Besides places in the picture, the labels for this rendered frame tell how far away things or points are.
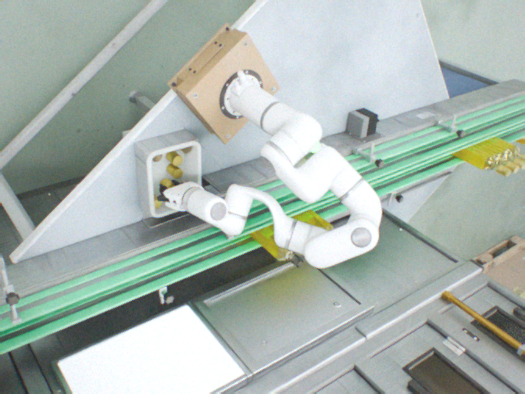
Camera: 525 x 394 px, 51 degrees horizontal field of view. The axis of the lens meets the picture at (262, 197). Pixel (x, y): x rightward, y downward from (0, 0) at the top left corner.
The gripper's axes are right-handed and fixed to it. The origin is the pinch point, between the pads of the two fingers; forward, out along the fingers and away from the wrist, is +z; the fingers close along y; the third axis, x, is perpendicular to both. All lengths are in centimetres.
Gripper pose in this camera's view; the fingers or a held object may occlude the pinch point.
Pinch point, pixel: (169, 188)
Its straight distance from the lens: 170.2
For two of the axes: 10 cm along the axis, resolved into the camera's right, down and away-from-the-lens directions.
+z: -5.8, -2.3, 7.8
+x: -1.4, -9.2, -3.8
